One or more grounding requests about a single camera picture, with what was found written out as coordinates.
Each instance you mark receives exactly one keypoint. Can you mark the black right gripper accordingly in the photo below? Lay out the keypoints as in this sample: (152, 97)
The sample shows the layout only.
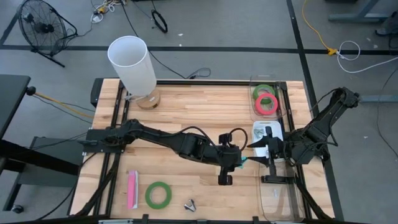
(280, 149)

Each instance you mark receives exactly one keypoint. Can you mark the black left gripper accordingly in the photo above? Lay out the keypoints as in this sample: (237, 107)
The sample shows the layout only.
(230, 157)

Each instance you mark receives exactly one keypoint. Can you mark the teal staple remover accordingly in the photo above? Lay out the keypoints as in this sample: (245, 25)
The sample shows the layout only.
(243, 161)

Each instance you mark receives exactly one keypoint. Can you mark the pink tape roll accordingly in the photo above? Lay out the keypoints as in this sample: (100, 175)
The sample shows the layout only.
(266, 114)

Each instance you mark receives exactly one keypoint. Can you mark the green tape roll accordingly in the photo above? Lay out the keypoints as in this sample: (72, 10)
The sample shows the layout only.
(158, 183)
(255, 91)

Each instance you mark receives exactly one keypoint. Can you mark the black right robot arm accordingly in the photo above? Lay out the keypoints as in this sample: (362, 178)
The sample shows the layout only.
(320, 127)

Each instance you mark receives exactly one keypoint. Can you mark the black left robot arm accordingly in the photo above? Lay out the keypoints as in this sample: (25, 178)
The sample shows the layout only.
(186, 146)

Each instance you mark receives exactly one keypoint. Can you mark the black stapler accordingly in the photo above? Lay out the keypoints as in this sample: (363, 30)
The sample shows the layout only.
(280, 179)

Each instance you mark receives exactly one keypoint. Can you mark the clear plastic tape bin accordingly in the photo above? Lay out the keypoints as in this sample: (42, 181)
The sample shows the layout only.
(252, 93)

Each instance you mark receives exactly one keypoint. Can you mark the clear plastic stapler bin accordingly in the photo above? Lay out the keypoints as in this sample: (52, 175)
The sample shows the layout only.
(280, 211)

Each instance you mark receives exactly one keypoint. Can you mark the pink stapler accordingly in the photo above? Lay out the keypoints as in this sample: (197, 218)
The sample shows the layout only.
(131, 189)

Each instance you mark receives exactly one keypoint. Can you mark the white plastic tray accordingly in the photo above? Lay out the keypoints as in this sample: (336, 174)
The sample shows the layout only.
(278, 127)

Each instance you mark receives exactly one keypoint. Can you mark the white shade wooden base lamp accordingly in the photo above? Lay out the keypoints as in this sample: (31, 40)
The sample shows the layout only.
(133, 68)

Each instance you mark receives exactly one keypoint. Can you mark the grey desk legs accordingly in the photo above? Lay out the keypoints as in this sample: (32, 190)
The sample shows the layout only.
(357, 17)

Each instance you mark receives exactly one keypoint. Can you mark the person's shoe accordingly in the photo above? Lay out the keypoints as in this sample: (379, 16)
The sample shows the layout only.
(388, 26)

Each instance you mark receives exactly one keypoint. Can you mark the white power adapter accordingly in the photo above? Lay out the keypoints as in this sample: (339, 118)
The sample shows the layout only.
(97, 18)

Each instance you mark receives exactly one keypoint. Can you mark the black caster wheel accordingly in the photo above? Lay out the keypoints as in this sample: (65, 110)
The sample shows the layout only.
(17, 209)

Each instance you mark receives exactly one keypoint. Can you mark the black desk top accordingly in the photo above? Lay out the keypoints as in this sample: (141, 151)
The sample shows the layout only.
(12, 99)

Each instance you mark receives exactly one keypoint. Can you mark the black floor fan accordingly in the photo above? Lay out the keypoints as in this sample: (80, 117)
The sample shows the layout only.
(43, 28)

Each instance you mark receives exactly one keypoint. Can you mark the black aluminium table frame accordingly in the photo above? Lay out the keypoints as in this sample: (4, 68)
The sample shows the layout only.
(202, 82)

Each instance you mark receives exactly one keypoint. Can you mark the black desk leg frame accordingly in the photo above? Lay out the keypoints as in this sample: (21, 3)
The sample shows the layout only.
(37, 158)

